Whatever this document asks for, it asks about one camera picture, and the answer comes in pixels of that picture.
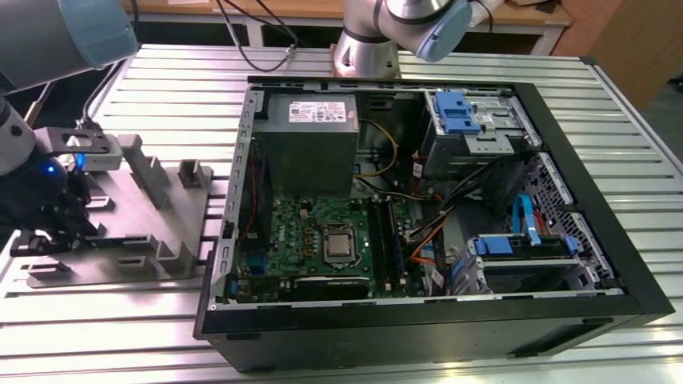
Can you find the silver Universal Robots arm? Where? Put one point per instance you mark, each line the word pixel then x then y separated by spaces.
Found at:
pixel 54 36

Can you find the black RAM slot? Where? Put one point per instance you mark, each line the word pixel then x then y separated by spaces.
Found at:
pixel 381 240

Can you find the grey parts rack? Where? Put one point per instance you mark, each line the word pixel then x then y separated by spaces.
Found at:
pixel 150 216

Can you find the black case fan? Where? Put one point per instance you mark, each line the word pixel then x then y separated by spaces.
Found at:
pixel 251 224

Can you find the blue board connector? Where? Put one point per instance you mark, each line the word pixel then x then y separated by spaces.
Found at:
pixel 258 266

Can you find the green motherboard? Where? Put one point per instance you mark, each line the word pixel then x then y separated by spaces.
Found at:
pixel 289 218

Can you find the grey power supply unit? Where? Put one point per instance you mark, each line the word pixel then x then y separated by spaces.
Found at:
pixel 310 160

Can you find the silver CPU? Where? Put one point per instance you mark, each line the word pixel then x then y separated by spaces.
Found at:
pixel 339 245

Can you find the metal CPU socket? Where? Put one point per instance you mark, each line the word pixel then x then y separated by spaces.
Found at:
pixel 339 262

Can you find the black graphics card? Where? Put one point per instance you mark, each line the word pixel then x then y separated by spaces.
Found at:
pixel 331 288

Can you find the black open PC case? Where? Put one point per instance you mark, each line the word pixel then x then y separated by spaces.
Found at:
pixel 374 332

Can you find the metal drive cage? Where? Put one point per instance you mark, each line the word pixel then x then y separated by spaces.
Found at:
pixel 454 156

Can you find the blue drive carrier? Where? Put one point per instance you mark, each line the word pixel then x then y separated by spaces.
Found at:
pixel 454 120

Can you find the hard disk in blue carrier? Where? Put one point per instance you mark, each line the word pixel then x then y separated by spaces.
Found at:
pixel 494 245

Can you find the metal disk bay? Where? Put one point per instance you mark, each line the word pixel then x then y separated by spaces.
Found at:
pixel 588 276

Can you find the brown wooden cabinet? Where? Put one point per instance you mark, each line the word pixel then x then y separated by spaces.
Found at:
pixel 630 40

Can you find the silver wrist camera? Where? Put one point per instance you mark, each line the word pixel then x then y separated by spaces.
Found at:
pixel 102 160

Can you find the wooden desk white frame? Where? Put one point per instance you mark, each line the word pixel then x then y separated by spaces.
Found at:
pixel 540 18

